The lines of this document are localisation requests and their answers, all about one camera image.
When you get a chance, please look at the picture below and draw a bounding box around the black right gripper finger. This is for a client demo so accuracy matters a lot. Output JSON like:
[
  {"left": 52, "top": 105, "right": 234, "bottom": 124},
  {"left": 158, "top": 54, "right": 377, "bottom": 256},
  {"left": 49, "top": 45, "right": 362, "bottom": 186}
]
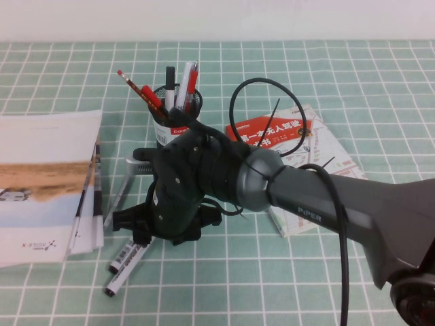
[
  {"left": 171, "top": 229, "right": 201, "bottom": 247},
  {"left": 130, "top": 220, "right": 153, "bottom": 246}
]

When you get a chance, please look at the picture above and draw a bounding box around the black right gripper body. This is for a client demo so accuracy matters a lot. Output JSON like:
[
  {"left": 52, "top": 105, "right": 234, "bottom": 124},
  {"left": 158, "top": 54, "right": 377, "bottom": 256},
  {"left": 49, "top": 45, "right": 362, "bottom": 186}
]
[{"left": 111, "top": 133, "right": 224, "bottom": 240}]

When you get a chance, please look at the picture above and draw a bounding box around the white whiteboard marker black cap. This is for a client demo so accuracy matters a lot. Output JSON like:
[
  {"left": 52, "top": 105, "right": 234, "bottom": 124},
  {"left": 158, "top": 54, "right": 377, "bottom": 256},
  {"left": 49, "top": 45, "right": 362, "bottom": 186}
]
[
  {"left": 108, "top": 237, "right": 145, "bottom": 274},
  {"left": 104, "top": 242, "right": 152, "bottom": 297}
]

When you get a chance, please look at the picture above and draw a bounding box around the grey pen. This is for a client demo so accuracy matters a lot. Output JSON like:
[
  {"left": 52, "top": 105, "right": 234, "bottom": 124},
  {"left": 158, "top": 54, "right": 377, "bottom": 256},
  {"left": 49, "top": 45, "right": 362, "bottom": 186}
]
[{"left": 102, "top": 175, "right": 132, "bottom": 232}]

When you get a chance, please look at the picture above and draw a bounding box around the black mesh pen holder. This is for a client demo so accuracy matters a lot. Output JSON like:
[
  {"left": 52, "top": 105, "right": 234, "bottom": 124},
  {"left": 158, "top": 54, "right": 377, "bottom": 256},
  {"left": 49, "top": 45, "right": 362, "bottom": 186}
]
[{"left": 152, "top": 84, "right": 204, "bottom": 150}]

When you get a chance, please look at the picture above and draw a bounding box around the red capped pen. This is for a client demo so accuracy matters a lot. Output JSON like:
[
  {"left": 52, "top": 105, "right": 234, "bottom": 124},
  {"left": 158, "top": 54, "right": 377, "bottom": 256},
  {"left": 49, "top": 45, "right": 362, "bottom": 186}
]
[{"left": 139, "top": 84, "right": 164, "bottom": 111}]

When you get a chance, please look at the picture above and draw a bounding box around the white pen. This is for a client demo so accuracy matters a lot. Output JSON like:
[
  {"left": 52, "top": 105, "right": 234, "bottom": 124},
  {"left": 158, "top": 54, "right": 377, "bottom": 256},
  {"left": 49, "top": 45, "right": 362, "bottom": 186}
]
[{"left": 174, "top": 62, "right": 193, "bottom": 115}]

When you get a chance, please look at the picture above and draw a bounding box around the red gel pen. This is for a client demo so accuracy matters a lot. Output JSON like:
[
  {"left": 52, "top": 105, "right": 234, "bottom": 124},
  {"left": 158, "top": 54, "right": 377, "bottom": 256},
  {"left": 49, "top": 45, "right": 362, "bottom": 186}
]
[{"left": 179, "top": 60, "right": 199, "bottom": 116}]

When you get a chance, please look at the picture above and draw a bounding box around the green white checked tablecloth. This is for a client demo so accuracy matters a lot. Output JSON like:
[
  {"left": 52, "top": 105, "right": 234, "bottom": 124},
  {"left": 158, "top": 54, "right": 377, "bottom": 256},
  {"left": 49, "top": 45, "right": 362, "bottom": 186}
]
[{"left": 0, "top": 40, "right": 435, "bottom": 326}]

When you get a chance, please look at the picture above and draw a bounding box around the large looped black zip tie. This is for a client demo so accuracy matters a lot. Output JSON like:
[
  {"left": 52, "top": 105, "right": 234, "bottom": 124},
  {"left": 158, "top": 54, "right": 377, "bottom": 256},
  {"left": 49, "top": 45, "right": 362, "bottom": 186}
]
[{"left": 229, "top": 77, "right": 307, "bottom": 159}]

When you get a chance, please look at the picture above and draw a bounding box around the red pencil with eraser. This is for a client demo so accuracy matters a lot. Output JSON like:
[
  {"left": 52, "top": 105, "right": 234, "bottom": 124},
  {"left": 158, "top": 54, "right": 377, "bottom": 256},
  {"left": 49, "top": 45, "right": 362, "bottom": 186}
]
[{"left": 116, "top": 69, "right": 169, "bottom": 120}]

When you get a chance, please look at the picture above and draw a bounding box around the AgileX brochure desert cover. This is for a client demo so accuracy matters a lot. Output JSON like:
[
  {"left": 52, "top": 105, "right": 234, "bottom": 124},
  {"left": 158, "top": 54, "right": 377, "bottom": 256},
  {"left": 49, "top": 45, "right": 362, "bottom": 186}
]
[{"left": 0, "top": 109, "right": 103, "bottom": 269}]

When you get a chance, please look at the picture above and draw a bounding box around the red white map cover book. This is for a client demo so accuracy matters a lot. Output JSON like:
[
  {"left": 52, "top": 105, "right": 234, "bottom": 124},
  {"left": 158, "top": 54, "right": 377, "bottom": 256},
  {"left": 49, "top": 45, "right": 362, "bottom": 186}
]
[{"left": 224, "top": 103, "right": 370, "bottom": 238}]

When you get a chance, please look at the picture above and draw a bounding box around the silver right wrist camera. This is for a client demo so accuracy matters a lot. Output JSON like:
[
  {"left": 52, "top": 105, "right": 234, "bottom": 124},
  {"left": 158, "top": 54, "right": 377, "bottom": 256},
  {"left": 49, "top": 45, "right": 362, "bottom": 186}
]
[{"left": 124, "top": 147, "right": 160, "bottom": 177}]

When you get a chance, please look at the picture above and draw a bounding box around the black cable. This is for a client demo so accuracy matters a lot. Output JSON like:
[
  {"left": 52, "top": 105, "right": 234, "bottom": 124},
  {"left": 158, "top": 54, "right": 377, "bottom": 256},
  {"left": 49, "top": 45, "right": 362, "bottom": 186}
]
[{"left": 168, "top": 107, "right": 351, "bottom": 326}]

